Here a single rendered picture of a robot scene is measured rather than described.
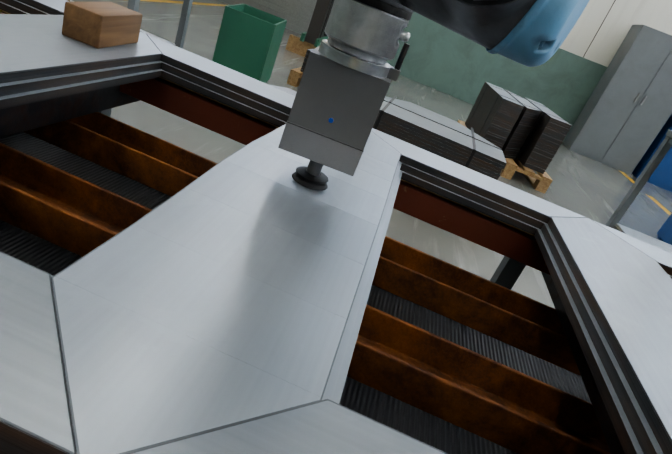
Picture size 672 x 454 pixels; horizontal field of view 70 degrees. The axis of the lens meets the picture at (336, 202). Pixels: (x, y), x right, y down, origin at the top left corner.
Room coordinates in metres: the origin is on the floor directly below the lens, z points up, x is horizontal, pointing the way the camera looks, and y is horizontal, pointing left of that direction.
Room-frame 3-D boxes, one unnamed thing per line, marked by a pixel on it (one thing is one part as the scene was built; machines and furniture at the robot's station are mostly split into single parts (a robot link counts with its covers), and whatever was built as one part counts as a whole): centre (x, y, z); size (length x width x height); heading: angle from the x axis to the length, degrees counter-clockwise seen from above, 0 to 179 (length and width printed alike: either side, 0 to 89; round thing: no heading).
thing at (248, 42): (4.19, 1.22, 0.29); 0.61 x 0.46 x 0.57; 6
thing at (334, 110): (0.51, 0.03, 0.95); 0.10 x 0.09 x 0.16; 2
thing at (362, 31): (0.50, 0.03, 1.03); 0.08 x 0.08 x 0.05
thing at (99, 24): (0.75, 0.45, 0.87); 0.12 x 0.06 x 0.05; 1
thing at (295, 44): (7.19, 1.08, 0.58); 1.60 x 0.60 x 1.17; 179
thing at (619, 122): (7.84, -3.58, 0.98); 1.00 x 0.49 x 1.95; 86
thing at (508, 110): (5.01, -1.37, 0.32); 1.20 x 0.80 x 0.65; 2
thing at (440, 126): (3.23, -0.39, 0.23); 1.20 x 0.80 x 0.47; 85
